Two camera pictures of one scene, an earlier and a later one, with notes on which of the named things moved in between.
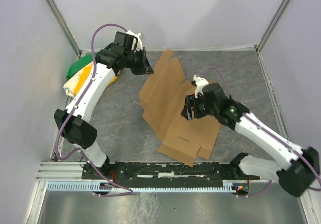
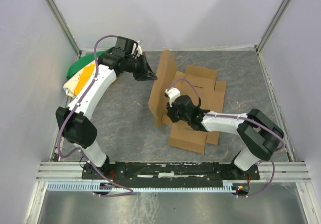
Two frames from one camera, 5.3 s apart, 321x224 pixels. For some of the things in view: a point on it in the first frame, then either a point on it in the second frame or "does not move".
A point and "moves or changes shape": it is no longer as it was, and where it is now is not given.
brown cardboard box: (163, 100) moves or changes shape
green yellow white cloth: (76, 73) does not move
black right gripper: (191, 106) → (174, 113)
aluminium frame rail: (62, 172) does not move
